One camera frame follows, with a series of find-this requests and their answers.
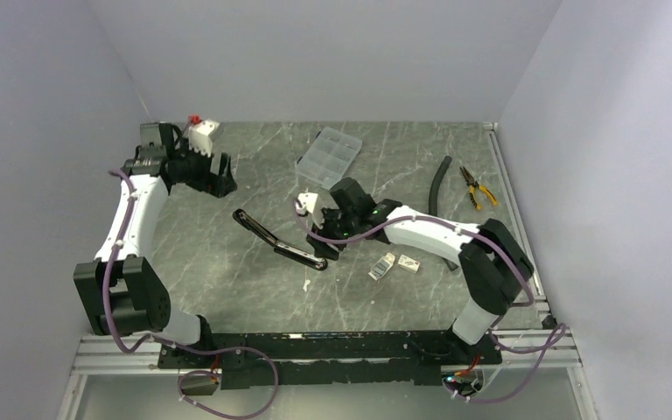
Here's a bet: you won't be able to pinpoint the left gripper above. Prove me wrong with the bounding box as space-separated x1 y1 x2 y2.
170 137 237 198

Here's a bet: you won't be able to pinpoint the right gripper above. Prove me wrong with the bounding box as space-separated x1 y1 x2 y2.
306 204 359 261

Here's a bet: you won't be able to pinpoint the staple tray with staples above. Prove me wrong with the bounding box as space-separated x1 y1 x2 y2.
367 253 396 281

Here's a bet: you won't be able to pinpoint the white staple box sleeve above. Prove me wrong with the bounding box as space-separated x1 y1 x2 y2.
398 255 420 274

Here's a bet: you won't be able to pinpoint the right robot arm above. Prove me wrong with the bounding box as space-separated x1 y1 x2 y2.
293 178 535 363

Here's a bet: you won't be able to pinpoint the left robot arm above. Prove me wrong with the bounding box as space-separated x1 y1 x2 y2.
73 115 237 368

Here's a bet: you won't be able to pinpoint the clear plastic organizer box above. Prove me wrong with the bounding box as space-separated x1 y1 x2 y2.
295 127 363 189

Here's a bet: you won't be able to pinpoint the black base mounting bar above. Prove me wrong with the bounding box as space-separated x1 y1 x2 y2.
157 330 502 390

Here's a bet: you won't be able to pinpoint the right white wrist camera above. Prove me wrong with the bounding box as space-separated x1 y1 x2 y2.
295 192 321 216

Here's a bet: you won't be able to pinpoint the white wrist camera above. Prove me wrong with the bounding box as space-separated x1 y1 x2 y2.
186 115 222 158
295 192 321 216

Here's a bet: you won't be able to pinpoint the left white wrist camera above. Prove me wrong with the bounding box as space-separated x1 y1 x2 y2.
186 115 222 158

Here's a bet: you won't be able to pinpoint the black rubber hose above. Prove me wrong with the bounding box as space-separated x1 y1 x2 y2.
427 155 459 272

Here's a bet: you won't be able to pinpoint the yellow handled pliers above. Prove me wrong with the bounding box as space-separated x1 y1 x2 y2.
459 166 498 211

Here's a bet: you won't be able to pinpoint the aluminium extrusion rail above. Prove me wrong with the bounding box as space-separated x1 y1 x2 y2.
72 330 584 375

